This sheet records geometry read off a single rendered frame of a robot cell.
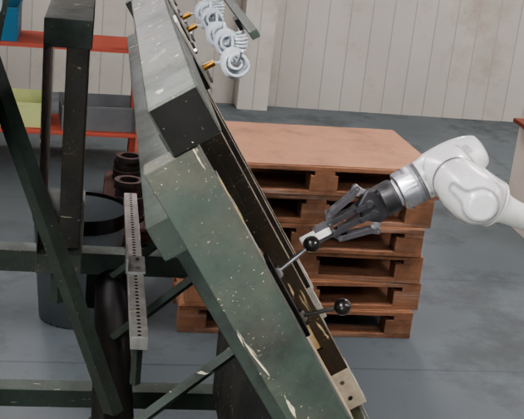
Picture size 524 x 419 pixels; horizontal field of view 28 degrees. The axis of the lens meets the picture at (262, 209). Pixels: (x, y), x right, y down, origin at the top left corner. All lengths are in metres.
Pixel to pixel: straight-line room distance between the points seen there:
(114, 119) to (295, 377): 5.98
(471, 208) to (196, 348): 3.26
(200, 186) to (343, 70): 8.77
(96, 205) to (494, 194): 3.63
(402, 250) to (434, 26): 5.59
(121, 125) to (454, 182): 5.91
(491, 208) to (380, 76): 8.62
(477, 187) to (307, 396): 0.53
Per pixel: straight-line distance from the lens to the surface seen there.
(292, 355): 2.02
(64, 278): 2.98
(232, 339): 2.14
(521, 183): 7.65
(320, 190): 5.22
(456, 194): 2.14
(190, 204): 1.88
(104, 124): 7.90
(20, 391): 4.44
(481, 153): 2.31
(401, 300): 5.57
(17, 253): 4.18
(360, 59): 10.63
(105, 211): 5.51
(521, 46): 11.14
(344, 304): 2.23
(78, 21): 3.32
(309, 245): 2.27
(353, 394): 2.96
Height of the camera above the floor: 2.32
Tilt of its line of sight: 18 degrees down
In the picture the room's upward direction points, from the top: 6 degrees clockwise
